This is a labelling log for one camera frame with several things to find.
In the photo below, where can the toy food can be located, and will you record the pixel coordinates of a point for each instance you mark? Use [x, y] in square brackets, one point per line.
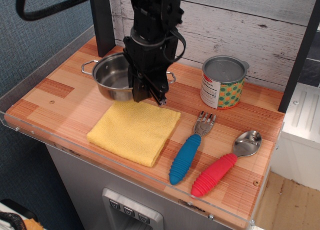
[223, 79]

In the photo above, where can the dark right upright post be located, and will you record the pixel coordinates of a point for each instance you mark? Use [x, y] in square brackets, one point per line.
[301, 57]

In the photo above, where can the dark left upright post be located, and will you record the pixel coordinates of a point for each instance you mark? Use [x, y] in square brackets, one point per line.
[103, 26]

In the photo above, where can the blue handled fork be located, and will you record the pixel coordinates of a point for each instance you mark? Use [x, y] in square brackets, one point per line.
[183, 160]

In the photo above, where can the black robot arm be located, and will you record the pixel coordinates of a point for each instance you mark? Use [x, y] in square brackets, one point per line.
[155, 20]

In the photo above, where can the yellow folded towel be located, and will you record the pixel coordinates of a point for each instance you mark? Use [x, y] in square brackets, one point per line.
[134, 131]

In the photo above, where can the red handled spoon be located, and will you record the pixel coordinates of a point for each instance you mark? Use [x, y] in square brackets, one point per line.
[247, 144]

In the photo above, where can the grey toy fridge cabinet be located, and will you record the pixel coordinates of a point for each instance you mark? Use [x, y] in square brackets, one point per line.
[85, 180]

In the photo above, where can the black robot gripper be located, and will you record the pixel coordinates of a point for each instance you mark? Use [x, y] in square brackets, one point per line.
[148, 64]

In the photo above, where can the clear acrylic table guard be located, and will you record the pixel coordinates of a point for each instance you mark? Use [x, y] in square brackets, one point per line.
[61, 105]

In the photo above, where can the white appliance top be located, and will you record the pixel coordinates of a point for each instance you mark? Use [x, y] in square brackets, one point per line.
[302, 118]

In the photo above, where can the small stainless steel pot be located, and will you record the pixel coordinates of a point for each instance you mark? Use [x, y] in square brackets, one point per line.
[111, 75]

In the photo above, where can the black orange object corner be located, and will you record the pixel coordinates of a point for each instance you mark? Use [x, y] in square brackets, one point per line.
[15, 216]

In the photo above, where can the dark upright post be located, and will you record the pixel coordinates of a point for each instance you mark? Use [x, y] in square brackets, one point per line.
[301, 57]
[103, 26]

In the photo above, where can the silver dispenser button panel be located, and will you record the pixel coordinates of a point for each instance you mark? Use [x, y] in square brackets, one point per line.
[125, 213]

